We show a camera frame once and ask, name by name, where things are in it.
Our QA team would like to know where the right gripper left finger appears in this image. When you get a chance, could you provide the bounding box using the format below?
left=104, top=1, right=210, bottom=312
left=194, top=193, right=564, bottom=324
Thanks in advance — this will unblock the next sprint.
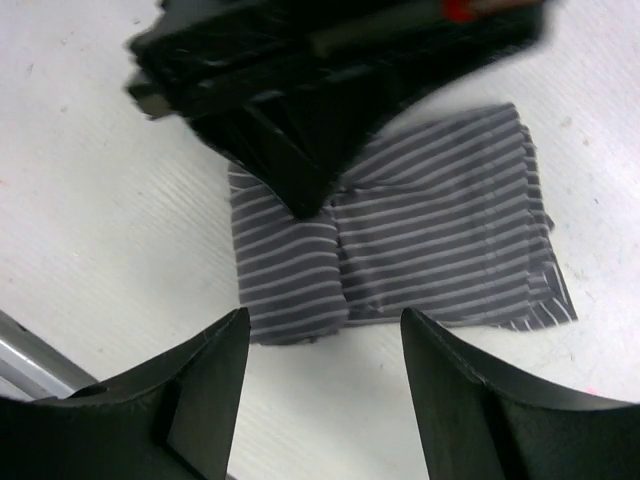
left=1, top=308, right=250, bottom=479

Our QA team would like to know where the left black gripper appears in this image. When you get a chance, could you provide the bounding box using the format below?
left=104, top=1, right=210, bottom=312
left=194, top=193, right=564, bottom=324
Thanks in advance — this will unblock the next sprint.
left=126, top=1, right=545, bottom=219

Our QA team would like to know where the grey striped underwear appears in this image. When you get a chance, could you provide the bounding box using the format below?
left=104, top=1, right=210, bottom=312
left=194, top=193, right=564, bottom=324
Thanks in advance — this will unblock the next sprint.
left=228, top=103, right=577, bottom=345

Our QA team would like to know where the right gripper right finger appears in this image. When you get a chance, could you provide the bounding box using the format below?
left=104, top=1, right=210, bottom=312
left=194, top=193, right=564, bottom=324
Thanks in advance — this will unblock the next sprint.
left=401, top=309, right=639, bottom=480

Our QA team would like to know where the aluminium rail frame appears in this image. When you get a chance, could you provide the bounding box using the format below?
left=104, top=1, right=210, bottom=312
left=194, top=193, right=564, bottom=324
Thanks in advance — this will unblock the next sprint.
left=0, top=312, right=97, bottom=401

